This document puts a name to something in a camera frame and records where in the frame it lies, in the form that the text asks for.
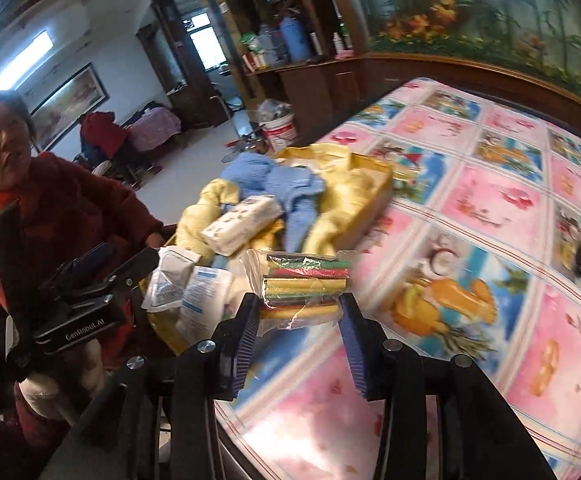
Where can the pink cloth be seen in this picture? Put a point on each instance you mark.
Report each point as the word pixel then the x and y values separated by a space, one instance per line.
pixel 344 54

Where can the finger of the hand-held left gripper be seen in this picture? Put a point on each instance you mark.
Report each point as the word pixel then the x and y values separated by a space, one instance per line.
pixel 93 257
pixel 130 270

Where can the small white bottle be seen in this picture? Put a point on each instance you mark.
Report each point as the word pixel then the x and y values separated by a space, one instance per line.
pixel 338 44

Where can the crumpled plastic waste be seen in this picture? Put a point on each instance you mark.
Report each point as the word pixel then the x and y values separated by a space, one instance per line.
pixel 273 110

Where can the framed wall painting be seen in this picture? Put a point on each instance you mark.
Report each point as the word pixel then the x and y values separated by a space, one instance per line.
pixel 70 105

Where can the grey-blue water jug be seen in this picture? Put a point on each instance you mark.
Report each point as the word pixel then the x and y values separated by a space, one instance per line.
pixel 272 45

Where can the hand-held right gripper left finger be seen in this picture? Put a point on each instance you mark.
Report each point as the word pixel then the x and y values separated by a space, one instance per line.
pixel 243 345

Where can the blue fluffy towel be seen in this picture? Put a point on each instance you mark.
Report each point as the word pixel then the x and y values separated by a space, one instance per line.
pixel 248 175

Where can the fluorescent ceiling light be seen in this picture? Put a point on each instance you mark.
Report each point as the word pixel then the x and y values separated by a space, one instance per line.
pixel 20 60

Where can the red garment on chair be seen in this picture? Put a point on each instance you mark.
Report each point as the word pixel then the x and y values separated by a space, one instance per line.
pixel 103 135

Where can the white plastic bucket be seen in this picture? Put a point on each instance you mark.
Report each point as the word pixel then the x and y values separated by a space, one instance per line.
pixel 280 135

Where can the person's left hand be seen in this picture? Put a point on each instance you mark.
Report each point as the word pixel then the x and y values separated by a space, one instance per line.
pixel 50 397

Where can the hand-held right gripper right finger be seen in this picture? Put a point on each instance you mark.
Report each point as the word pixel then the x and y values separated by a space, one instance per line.
pixel 360 350

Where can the white patterned tissue pack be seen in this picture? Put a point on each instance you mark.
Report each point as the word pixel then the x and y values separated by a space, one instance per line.
pixel 240 225

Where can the yellow fluffy towel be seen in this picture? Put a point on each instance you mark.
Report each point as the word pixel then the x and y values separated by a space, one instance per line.
pixel 345 210
pixel 268 235

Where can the large fish tank with plants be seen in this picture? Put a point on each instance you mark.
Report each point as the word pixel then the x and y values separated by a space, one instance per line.
pixel 495 10

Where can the dark wooden cabinet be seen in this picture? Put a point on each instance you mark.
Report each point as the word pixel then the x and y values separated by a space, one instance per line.
pixel 320 85

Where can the colourful printed tablecloth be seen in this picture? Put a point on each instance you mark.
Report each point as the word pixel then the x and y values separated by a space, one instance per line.
pixel 470 200

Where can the yellow towel with paper label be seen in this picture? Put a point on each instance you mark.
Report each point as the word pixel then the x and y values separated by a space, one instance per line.
pixel 205 215

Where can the blue towel with white tag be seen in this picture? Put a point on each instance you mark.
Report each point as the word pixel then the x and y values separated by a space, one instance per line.
pixel 298 205

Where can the clear bag of colourful rolls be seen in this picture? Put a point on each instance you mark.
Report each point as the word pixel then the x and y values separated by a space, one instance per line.
pixel 300 285

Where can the foam box with yellow tape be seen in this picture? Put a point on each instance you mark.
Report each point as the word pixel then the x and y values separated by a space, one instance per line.
pixel 370 195

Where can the blue thermos flask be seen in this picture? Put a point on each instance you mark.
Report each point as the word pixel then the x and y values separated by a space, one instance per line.
pixel 295 40

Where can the green snack packet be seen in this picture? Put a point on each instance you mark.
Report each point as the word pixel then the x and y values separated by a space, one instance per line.
pixel 250 44

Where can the white spray bottle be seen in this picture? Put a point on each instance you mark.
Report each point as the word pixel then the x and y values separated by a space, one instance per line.
pixel 315 45

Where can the floral covered table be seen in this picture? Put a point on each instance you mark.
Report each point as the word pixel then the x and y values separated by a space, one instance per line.
pixel 155 127

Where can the white pouch with blue print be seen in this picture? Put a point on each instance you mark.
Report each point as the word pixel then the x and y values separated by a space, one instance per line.
pixel 203 305

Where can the red and white carton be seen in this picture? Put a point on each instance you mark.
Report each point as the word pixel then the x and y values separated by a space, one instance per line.
pixel 255 61

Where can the dark wooden door frame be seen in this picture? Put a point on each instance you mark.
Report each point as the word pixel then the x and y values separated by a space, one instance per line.
pixel 180 70

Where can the green bottle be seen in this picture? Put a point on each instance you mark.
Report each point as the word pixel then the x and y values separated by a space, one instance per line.
pixel 345 35

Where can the white plastic packet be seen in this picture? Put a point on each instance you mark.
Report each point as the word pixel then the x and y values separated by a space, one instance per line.
pixel 170 280

